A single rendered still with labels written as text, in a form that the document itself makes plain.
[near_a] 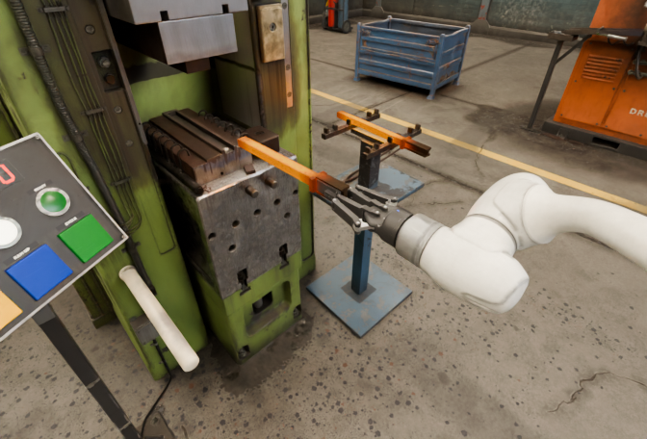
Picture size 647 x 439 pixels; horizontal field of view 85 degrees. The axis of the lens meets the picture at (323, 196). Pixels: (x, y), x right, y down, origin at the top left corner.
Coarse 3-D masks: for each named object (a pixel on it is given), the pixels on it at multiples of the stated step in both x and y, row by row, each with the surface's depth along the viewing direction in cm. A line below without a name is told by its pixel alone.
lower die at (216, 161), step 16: (192, 112) 135; (144, 128) 125; (160, 128) 124; (176, 128) 123; (208, 128) 121; (192, 144) 113; (208, 144) 113; (176, 160) 111; (192, 160) 107; (208, 160) 106; (224, 160) 110; (240, 160) 114; (192, 176) 107; (208, 176) 108
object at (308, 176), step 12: (240, 144) 100; (252, 144) 97; (264, 156) 93; (276, 156) 91; (288, 168) 87; (300, 168) 85; (300, 180) 85; (312, 180) 80; (324, 180) 78; (336, 180) 78; (312, 192) 82
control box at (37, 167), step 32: (0, 160) 66; (32, 160) 70; (0, 192) 65; (32, 192) 69; (64, 192) 73; (32, 224) 67; (64, 224) 72; (0, 256) 63; (64, 256) 70; (96, 256) 75; (0, 288) 62; (64, 288) 69
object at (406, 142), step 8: (344, 112) 146; (352, 120) 140; (360, 120) 138; (368, 128) 135; (376, 128) 133; (384, 136) 130; (392, 136) 127; (400, 136) 127; (400, 144) 126; (408, 144) 124; (416, 144) 121; (424, 144) 121; (416, 152) 122; (424, 152) 120
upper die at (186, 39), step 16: (112, 16) 101; (208, 16) 88; (224, 16) 91; (128, 32) 96; (144, 32) 88; (160, 32) 82; (176, 32) 85; (192, 32) 87; (208, 32) 90; (224, 32) 93; (144, 48) 93; (160, 48) 86; (176, 48) 86; (192, 48) 89; (208, 48) 92; (224, 48) 95
